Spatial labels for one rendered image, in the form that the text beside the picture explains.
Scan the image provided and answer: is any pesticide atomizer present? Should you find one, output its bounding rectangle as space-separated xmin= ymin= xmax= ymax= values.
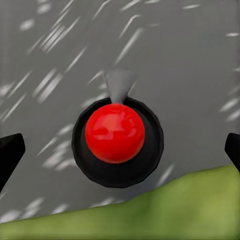
xmin=71 ymin=69 xmax=164 ymax=189

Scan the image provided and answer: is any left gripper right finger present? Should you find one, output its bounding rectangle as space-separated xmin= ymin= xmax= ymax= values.
xmin=224 ymin=132 xmax=240 ymax=172

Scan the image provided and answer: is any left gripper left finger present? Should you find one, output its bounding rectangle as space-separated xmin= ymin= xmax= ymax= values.
xmin=0 ymin=133 xmax=26 ymax=188

